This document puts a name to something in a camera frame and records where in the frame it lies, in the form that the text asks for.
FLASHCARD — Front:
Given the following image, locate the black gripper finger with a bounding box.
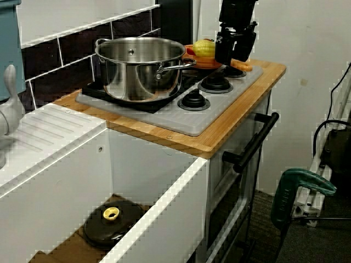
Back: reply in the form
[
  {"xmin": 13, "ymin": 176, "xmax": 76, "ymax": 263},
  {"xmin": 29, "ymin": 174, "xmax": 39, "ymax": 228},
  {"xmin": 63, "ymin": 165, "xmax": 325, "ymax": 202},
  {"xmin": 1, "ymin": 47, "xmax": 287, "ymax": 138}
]
[
  {"xmin": 214, "ymin": 31, "xmax": 236, "ymax": 66},
  {"xmin": 233, "ymin": 32, "xmax": 257, "ymax": 63}
]

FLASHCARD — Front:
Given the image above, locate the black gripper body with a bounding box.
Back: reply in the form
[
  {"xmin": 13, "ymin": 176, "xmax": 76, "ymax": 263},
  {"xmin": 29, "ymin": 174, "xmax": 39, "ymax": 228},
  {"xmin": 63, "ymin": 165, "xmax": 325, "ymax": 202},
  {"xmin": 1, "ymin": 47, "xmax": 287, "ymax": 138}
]
[{"xmin": 218, "ymin": 0, "xmax": 260, "ymax": 35}]

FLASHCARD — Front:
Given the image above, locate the yellow toy corn cob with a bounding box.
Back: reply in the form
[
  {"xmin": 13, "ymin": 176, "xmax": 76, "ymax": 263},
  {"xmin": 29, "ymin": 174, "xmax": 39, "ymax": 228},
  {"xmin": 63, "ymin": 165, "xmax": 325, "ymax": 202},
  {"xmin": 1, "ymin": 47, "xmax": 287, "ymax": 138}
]
[{"xmin": 191, "ymin": 39, "xmax": 217, "ymax": 58}]

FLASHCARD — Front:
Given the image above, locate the orange toy frying pan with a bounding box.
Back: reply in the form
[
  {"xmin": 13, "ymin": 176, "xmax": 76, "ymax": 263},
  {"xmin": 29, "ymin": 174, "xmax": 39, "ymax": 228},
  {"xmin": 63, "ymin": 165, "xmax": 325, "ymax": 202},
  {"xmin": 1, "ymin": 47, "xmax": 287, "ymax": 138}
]
[{"xmin": 182, "ymin": 44, "xmax": 252, "ymax": 72}]

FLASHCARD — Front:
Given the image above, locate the stainless steel pot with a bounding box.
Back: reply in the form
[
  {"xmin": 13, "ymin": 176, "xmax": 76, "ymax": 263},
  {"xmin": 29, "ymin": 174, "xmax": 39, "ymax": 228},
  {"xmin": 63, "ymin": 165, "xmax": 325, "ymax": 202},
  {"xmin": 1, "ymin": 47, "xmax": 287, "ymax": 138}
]
[{"xmin": 94, "ymin": 37, "xmax": 197, "ymax": 102}]

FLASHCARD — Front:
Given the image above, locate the black stove knob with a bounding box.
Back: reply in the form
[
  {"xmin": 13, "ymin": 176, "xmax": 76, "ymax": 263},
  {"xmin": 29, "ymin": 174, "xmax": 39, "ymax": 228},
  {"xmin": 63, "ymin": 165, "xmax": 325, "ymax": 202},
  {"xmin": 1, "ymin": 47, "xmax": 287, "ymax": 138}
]
[
  {"xmin": 177, "ymin": 89, "xmax": 212, "ymax": 111},
  {"xmin": 222, "ymin": 64, "xmax": 247, "ymax": 78},
  {"xmin": 197, "ymin": 72, "xmax": 234, "ymax": 93}
]

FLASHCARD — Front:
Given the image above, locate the grey toy stove panel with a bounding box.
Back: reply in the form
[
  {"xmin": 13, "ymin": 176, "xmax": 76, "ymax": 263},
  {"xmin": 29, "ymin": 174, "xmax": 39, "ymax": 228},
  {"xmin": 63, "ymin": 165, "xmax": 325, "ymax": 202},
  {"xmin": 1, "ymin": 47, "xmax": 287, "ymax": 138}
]
[{"xmin": 76, "ymin": 64, "xmax": 264, "ymax": 137}]

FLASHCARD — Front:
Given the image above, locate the black burner grate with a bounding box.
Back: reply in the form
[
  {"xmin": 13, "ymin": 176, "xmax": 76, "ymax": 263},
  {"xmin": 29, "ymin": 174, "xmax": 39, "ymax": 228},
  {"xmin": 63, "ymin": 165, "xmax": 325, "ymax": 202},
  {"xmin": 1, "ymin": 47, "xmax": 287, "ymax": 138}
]
[{"xmin": 82, "ymin": 65, "xmax": 228, "ymax": 115}]

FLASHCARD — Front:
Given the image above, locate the dark bulky machine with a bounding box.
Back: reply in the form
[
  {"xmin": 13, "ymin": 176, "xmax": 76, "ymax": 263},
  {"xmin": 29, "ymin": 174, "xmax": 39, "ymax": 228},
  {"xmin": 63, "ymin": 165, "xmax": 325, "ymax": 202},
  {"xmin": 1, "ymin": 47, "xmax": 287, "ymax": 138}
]
[{"xmin": 319, "ymin": 128, "xmax": 351, "ymax": 192}]

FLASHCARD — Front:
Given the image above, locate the dark tile backsplash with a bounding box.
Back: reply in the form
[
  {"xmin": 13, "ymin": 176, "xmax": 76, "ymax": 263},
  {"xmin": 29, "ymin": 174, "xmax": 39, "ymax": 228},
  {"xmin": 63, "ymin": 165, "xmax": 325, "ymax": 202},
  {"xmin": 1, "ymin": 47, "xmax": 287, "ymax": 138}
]
[{"xmin": 20, "ymin": 5, "xmax": 162, "ymax": 110}]

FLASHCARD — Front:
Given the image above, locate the green clamp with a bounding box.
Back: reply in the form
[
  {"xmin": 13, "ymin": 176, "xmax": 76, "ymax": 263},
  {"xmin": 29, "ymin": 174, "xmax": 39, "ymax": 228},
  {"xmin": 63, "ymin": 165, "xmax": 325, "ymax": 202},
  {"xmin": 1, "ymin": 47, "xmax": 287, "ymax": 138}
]
[{"xmin": 271, "ymin": 168, "xmax": 337, "ymax": 230}]

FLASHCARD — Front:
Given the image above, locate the white toy kitchen cabinet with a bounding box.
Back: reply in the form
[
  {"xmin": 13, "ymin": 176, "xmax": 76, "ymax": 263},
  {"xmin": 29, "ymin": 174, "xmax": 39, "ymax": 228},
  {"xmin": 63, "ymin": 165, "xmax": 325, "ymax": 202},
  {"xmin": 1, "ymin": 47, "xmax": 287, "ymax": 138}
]
[{"xmin": 0, "ymin": 56, "xmax": 287, "ymax": 263}]

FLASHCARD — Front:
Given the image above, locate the black lid yellow knob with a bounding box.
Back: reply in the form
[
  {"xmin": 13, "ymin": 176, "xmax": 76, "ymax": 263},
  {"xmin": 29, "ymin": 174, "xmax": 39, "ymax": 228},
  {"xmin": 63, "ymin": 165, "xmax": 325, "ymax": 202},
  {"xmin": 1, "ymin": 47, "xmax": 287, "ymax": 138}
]
[{"xmin": 83, "ymin": 199, "xmax": 143, "ymax": 249}]

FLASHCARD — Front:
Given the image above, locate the teal box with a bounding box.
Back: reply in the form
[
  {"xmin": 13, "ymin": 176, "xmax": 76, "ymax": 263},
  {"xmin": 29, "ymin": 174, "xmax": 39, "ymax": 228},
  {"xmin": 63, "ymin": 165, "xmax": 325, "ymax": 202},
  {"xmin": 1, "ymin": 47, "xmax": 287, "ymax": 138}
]
[{"xmin": 0, "ymin": 0, "xmax": 27, "ymax": 102}]

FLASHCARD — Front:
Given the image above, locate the grey toy faucet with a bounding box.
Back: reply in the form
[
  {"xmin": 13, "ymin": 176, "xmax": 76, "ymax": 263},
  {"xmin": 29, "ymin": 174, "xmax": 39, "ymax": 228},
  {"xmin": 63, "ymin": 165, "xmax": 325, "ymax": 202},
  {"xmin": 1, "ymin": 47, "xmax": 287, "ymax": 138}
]
[{"xmin": 0, "ymin": 64, "xmax": 27, "ymax": 169}]

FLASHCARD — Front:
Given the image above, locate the brown cardboard sheet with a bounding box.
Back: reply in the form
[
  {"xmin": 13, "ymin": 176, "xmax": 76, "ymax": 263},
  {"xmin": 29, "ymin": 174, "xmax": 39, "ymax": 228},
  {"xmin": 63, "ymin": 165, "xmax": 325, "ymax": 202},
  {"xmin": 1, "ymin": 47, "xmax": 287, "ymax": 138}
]
[{"xmin": 29, "ymin": 193, "xmax": 154, "ymax": 263}]

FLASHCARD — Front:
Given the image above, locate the black oven door handle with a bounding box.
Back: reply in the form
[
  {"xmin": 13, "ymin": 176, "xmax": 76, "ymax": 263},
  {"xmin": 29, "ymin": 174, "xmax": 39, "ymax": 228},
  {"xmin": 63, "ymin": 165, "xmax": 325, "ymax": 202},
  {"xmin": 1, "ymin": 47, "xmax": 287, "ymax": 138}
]
[{"xmin": 222, "ymin": 111, "xmax": 280, "ymax": 173}]

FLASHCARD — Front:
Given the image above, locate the thin black cable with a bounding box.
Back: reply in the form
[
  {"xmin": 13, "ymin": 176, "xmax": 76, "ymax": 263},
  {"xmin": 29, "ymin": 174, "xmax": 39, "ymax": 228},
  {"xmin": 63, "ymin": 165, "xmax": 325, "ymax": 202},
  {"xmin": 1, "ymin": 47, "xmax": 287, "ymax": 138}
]
[{"xmin": 329, "ymin": 61, "xmax": 351, "ymax": 121}]

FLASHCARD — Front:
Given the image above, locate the thick black cable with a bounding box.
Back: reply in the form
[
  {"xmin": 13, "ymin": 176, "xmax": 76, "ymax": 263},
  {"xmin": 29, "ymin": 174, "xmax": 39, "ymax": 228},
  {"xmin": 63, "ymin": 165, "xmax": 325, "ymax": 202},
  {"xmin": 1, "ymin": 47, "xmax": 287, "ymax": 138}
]
[{"xmin": 312, "ymin": 119, "xmax": 351, "ymax": 165}]

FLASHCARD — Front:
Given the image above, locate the silver aluminium frame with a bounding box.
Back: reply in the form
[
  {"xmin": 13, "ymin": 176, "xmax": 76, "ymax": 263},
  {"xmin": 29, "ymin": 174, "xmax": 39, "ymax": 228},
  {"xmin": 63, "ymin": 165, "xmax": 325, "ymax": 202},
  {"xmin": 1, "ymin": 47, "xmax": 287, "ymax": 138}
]
[{"xmin": 290, "ymin": 82, "xmax": 351, "ymax": 228}]

